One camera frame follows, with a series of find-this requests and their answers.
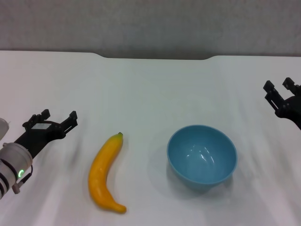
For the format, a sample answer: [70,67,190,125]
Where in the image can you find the blue bowl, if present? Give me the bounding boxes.
[166,124,238,190]

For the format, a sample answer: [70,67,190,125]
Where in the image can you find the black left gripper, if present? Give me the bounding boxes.
[14,109,79,159]

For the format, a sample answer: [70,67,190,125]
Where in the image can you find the left arm wrist cable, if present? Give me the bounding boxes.
[12,164,34,194]

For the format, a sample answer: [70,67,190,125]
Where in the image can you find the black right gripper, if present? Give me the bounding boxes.
[263,77,301,130]

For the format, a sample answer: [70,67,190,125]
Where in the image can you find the yellow banana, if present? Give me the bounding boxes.
[88,132,127,214]

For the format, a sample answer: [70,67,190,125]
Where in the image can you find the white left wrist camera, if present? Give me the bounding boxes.
[0,118,10,140]

